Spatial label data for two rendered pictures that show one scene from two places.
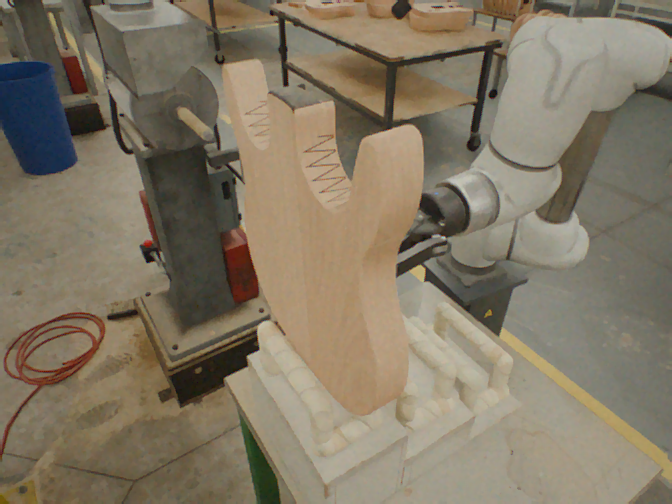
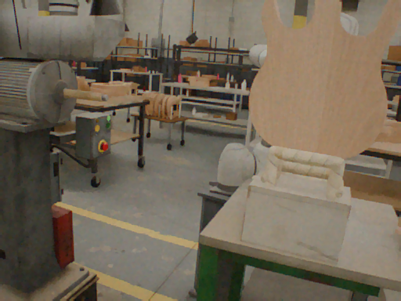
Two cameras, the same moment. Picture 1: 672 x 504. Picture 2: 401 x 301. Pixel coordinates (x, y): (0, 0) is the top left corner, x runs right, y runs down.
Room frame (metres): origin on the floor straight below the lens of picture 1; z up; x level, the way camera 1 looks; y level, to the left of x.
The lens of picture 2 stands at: (-0.05, 0.79, 1.41)
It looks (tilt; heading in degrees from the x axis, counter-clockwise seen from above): 14 degrees down; 324
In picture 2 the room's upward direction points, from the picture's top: 5 degrees clockwise
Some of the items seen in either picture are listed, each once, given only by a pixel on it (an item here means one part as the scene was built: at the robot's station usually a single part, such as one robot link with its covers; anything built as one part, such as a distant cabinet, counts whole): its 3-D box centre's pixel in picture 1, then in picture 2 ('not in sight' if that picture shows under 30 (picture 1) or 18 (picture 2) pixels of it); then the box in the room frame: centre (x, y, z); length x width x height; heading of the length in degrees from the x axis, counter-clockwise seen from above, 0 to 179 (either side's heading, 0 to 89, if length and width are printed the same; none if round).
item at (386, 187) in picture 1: (375, 180); (382, 19); (0.36, -0.03, 1.56); 0.07 x 0.04 x 0.10; 32
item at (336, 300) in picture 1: (310, 251); (319, 79); (0.48, 0.03, 1.39); 0.35 x 0.04 x 0.40; 32
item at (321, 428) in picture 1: (322, 428); (335, 180); (0.39, 0.02, 1.15); 0.03 x 0.03 x 0.09
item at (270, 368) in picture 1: (270, 350); (271, 168); (0.53, 0.11, 1.15); 0.03 x 0.03 x 0.09
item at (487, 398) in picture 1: (486, 399); not in sight; (0.57, -0.29, 0.96); 0.11 x 0.03 x 0.03; 123
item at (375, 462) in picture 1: (322, 422); (296, 214); (0.48, 0.03, 1.02); 0.27 x 0.15 x 0.17; 33
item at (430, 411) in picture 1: (427, 412); not in sight; (0.49, -0.15, 1.04); 0.11 x 0.03 x 0.03; 123
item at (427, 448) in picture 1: (391, 396); not in sight; (0.57, -0.10, 0.98); 0.27 x 0.16 x 0.09; 33
